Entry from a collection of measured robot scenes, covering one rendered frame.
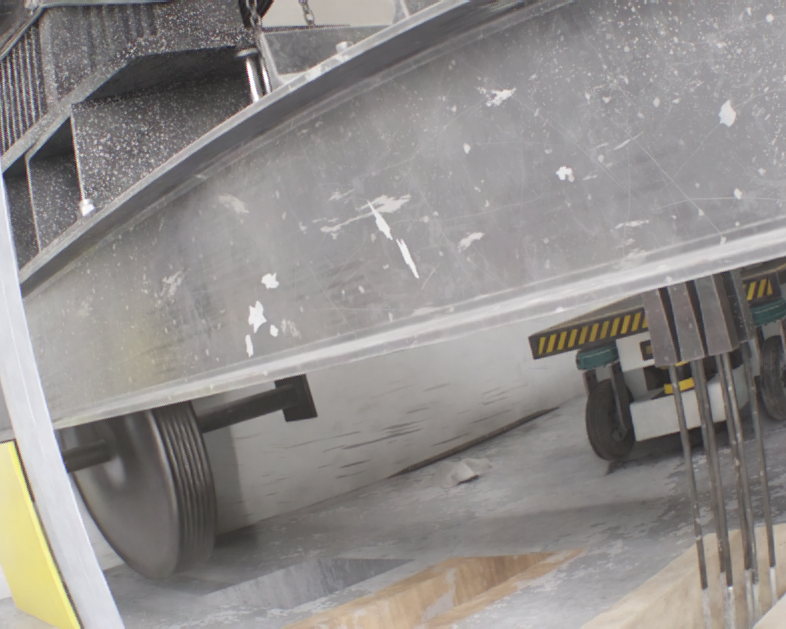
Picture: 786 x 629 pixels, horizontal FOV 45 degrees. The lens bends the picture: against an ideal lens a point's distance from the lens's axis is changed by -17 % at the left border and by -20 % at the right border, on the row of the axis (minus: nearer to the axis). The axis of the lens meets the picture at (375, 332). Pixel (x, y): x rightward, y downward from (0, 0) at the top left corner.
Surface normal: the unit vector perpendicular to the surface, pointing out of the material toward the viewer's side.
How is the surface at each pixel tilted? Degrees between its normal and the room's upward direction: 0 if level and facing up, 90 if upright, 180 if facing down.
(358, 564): 90
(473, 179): 90
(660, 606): 90
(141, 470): 90
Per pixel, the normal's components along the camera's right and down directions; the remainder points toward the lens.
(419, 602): 0.60, -0.16
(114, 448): -0.76, 0.22
